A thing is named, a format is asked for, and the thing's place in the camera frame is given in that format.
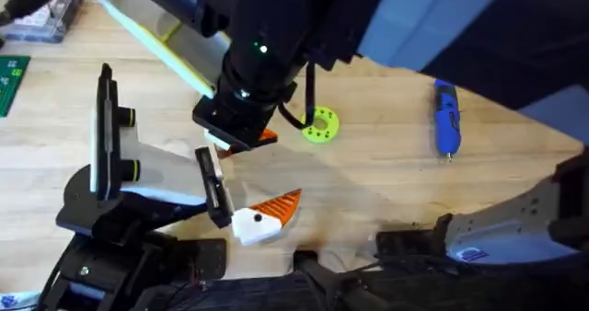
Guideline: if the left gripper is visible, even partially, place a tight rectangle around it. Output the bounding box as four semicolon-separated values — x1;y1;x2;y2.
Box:
55;126;304;248

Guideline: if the blue electric screwdriver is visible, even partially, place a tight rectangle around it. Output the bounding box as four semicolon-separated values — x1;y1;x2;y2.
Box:
433;77;463;164

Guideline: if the green disc with holes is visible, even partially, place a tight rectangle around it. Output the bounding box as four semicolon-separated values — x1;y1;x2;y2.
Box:
300;105;341;144

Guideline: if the left wrist upright black plate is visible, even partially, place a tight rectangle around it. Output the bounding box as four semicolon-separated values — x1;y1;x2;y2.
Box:
89;62;141;202

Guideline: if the clear box with parts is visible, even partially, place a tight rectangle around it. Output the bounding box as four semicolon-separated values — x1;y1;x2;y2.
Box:
0;0;87;44

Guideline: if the green board with blocks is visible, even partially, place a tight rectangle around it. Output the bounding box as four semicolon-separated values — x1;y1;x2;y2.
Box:
0;54;31;119

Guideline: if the white blue printed object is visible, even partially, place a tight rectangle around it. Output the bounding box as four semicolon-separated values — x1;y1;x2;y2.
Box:
0;291;41;311

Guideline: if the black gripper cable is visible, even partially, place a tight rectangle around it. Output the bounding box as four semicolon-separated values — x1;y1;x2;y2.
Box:
277;61;318;132

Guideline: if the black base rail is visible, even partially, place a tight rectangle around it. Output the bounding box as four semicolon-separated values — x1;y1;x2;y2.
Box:
133;249;589;311

